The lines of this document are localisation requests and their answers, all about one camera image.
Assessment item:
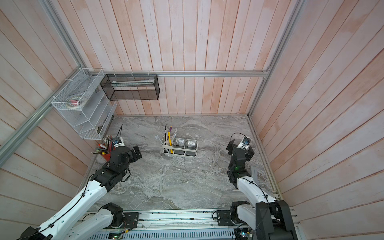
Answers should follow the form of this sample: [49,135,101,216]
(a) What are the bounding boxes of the white wire mesh shelf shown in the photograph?
[52,68,117,140]

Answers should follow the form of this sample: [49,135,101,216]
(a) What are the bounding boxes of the black mesh basket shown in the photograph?
[100,73,161,101]

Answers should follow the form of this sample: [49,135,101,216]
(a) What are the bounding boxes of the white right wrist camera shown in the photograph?
[237,136,251,150]

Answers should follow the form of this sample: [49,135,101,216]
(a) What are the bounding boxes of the red pencil cup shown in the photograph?
[101,153,111,162]

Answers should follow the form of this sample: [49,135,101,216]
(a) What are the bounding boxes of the pens in red cup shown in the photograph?
[92,136,115,155]

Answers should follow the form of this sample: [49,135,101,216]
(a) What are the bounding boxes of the tape roll on shelf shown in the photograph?
[65,96,87,110]

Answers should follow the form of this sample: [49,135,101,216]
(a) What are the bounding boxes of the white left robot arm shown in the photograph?
[20,146,142,240]

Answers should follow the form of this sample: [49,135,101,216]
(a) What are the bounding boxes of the cream toothbrush holder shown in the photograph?
[161,136,199,157]

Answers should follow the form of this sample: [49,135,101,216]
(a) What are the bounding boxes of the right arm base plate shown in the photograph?
[212,210,240,227]

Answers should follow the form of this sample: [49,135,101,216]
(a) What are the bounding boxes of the grey flat bar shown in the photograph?
[251,166,259,184]

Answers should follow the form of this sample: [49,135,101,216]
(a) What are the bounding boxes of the yellow toothbrush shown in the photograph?
[168,132,173,154]

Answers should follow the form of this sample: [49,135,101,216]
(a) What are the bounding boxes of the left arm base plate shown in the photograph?
[123,212,140,230]

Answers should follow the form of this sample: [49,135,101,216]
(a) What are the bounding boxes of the pale blue toothbrush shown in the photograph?
[171,129,178,142]

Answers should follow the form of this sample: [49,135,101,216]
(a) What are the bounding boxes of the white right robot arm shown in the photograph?
[226,136,298,240]

